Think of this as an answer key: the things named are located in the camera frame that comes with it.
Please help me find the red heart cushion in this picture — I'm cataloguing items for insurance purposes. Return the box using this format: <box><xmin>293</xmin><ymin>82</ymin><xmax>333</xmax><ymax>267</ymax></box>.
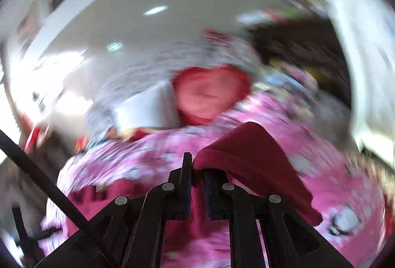
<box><xmin>172</xmin><ymin>65</ymin><xmax>251</xmax><ymax>126</ymax></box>

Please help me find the white pillow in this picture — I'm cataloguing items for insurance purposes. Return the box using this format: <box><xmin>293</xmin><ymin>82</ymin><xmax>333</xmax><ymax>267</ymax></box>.
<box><xmin>114</xmin><ymin>81</ymin><xmax>181</xmax><ymax>132</ymax></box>

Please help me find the dark red sweater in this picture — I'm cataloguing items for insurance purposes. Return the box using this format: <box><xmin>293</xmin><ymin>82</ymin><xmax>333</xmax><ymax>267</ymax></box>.
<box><xmin>65</xmin><ymin>121</ymin><xmax>323</xmax><ymax>259</ymax></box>

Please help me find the black cable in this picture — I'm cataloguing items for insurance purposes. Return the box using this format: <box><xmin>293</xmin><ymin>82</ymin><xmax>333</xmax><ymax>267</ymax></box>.
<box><xmin>0</xmin><ymin>129</ymin><xmax>93</xmax><ymax>235</ymax></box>

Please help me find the floral grey quilt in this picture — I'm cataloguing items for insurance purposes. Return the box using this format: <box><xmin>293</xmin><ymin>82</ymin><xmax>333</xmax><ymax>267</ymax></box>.
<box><xmin>85</xmin><ymin>38</ymin><xmax>261</xmax><ymax>137</ymax></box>

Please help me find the dark carved wooden headboard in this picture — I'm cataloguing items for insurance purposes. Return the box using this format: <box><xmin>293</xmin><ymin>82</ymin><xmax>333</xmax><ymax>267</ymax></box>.
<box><xmin>246</xmin><ymin>17</ymin><xmax>352</xmax><ymax>107</ymax></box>

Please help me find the pink penguin blanket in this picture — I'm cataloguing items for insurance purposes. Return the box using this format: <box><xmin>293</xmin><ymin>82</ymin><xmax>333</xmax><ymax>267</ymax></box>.
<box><xmin>57</xmin><ymin>92</ymin><xmax>385</xmax><ymax>267</ymax></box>

